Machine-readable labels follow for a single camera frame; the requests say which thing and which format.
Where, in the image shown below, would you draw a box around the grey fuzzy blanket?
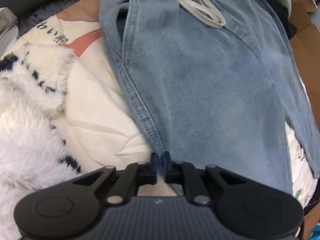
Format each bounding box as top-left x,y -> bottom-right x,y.
17,0 -> 103,37

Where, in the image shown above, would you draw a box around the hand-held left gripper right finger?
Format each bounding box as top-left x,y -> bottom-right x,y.
161,151 -> 247,204

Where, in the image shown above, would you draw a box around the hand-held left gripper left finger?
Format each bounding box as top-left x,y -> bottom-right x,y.
72,152 -> 158,204

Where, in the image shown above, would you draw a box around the black garment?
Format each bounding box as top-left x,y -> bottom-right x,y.
264,0 -> 298,41

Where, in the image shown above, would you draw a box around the large cardboard box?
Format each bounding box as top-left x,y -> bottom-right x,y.
284,0 -> 320,103

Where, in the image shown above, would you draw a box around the white fluffy spotted blanket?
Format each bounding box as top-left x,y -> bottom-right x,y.
0,42 -> 84,240

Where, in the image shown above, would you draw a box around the cream printed bed sheet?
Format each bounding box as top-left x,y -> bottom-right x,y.
0,0 -> 320,214

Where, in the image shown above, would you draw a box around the blue denim pants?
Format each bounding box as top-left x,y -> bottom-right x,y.
99,0 -> 320,198

